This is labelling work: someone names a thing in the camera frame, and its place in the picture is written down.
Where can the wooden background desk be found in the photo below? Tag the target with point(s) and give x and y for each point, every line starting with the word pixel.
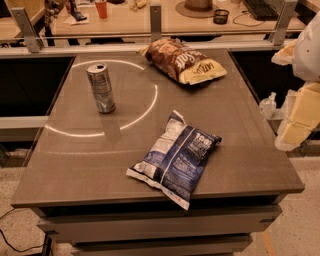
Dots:
pixel 123 21

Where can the brown round hat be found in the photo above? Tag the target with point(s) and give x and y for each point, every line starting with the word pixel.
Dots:
pixel 196 8

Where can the black mesh pen cup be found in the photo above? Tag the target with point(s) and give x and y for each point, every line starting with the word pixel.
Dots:
pixel 220 16

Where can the grey table drawer base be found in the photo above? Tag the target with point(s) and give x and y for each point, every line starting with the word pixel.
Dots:
pixel 160 228

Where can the black keyboard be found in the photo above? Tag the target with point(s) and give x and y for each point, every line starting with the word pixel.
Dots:
pixel 261 10

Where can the blue chip bag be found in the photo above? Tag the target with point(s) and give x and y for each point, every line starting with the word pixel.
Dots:
pixel 177 160

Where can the brown chip bag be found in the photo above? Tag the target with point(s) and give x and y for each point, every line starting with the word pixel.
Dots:
pixel 183 64

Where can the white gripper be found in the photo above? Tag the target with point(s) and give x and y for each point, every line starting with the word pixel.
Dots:
pixel 308 55

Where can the silver redbull can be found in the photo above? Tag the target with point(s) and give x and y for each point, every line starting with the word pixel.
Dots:
pixel 99 80

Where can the orange plastic cup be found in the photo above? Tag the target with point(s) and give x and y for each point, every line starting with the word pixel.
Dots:
pixel 101 6

